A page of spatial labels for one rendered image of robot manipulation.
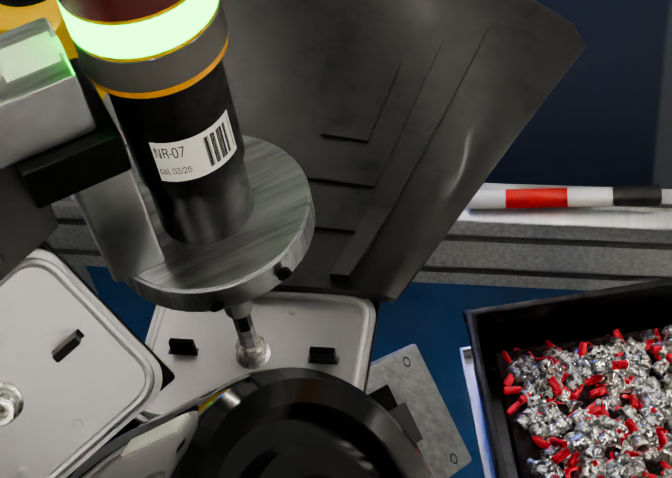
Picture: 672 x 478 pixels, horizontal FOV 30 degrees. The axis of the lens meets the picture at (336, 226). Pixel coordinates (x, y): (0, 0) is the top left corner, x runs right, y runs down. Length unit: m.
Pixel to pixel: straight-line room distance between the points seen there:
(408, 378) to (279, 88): 0.19
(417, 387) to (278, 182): 0.28
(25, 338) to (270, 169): 0.10
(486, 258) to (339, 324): 0.49
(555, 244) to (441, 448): 0.31
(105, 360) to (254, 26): 0.23
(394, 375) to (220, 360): 0.20
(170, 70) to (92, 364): 0.11
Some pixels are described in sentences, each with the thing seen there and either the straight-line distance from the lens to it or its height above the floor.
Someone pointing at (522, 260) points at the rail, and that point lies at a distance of 0.97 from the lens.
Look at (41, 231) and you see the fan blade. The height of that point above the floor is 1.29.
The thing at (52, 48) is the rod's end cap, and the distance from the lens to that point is 0.36.
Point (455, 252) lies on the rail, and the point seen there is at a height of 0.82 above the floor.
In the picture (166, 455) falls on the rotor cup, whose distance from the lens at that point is 0.38.
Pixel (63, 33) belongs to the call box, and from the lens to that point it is 0.84.
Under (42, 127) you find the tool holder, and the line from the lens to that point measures 0.36.
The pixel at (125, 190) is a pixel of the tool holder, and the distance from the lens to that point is 0.38.
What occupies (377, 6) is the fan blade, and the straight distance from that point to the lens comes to 0.61.
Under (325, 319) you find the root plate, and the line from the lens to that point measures 0.49.
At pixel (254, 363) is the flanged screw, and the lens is 0.48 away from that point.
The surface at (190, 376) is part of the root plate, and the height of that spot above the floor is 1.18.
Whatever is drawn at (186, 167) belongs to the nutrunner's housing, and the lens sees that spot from 0.38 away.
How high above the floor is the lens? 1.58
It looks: 49 degrees down
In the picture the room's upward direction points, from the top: 11 degrees counter-clockwise
